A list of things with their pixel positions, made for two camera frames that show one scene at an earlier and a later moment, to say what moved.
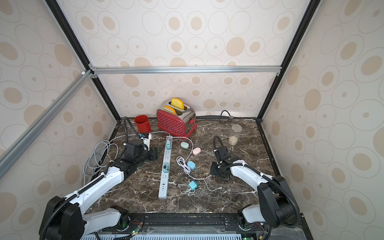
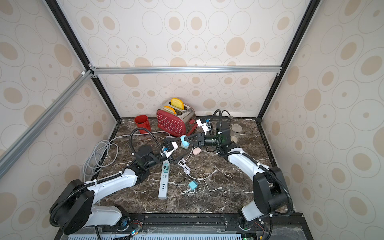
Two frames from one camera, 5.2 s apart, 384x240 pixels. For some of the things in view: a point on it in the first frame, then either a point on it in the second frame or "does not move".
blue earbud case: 191,165 to 184,144
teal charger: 166,165 does not move
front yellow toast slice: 169,109 does not move
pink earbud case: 196,151 does not move
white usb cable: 183,163 does not move
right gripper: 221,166 to 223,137
